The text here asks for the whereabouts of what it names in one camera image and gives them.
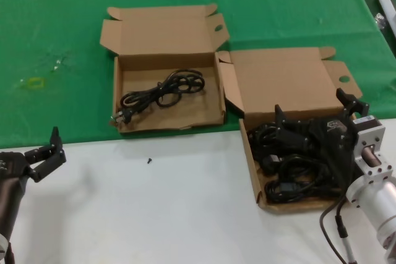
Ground open cardboard box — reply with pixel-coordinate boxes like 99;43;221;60
218;46;381;215

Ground white tube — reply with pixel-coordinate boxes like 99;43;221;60
376;0;396;41

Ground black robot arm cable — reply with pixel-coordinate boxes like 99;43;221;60
318;195;356;264

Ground green table cloth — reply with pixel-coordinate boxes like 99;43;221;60
0;0;396;150

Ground clear tape scraps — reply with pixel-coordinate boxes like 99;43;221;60
40;49;74;72

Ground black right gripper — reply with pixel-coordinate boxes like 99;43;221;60
274;88;369;190

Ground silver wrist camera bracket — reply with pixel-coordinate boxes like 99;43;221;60
352;114;396;184

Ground cardboard box with torn rim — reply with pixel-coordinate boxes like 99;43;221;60
99;3;230;135

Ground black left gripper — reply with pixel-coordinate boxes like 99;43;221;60
0;126;67;236

